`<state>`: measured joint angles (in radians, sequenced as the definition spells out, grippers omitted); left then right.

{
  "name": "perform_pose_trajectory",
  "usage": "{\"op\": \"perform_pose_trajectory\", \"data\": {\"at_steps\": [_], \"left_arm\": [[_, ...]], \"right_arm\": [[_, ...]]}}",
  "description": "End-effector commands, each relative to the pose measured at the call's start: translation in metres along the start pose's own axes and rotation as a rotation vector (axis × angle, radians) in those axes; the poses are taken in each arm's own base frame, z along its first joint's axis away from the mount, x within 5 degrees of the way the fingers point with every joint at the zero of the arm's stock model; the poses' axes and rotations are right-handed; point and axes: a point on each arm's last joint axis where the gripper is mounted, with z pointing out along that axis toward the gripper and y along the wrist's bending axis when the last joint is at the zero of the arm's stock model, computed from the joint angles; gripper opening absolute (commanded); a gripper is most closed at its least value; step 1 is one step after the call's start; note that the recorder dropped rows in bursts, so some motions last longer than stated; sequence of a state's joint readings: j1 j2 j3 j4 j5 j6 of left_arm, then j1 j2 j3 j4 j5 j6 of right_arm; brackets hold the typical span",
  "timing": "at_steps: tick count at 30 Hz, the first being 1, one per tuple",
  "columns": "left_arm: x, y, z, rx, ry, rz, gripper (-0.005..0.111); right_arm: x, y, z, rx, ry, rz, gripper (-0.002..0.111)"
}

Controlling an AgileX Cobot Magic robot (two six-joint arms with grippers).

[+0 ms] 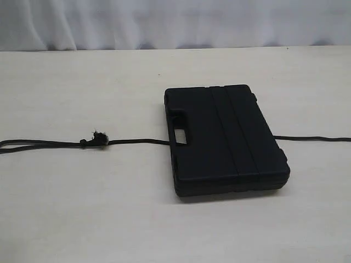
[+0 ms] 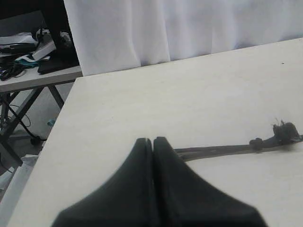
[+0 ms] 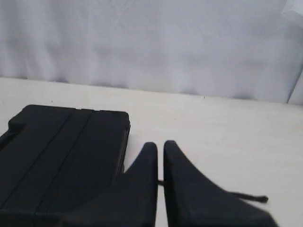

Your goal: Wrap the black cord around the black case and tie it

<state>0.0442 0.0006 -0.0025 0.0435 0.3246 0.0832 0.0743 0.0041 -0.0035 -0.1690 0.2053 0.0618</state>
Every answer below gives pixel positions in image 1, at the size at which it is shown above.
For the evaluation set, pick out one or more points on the black plastic carrying case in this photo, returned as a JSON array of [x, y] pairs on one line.
[[220, 142]]

